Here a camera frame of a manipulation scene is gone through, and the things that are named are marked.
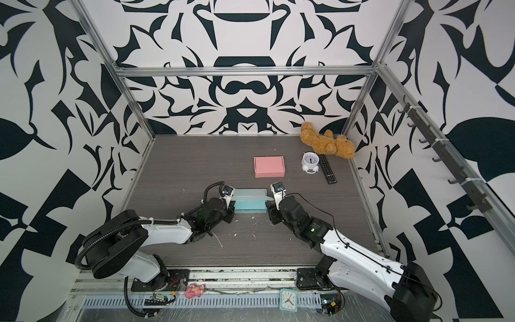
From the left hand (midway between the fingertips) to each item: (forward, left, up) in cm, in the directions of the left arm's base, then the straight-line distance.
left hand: (232, 198), depth 89 cm
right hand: (-5, -16, +8) cm, 18 cm away
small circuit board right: (-39, -35, -7) cm, 52 cm away
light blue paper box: (-1, -8, -1) cm, 8 cm away
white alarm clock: (+20, -39, -3) cm, 44 cm away
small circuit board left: (-35, +26, -8) cm, 44 cm away
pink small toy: (-33, +12, -3) cm, 36 cm away
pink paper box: (+17, -19, -1) cm, 26 cm away
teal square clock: (-37, -20, -4) cm, 42 cm away
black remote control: (+15, -48, -5) cm, 50 cm away
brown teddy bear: (+25, -56, +3) cm, 62 cm away
